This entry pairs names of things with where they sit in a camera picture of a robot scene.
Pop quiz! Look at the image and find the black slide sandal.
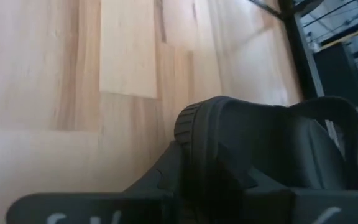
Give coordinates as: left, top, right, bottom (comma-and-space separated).
173, 95, 358, 224

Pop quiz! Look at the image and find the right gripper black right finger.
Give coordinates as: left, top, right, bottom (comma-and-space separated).
218, 146, 295, 224

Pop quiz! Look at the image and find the black metal table frame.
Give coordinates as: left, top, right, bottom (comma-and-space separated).
277, 0, 324, 100

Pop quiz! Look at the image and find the yellow cable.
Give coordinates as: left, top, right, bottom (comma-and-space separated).
320, 21, 358, 52

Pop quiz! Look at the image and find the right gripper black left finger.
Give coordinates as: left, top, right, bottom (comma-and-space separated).
122, 141, 185, 200

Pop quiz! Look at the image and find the dark grey desk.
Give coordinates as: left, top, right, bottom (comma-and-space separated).
314, 42, 358, 108

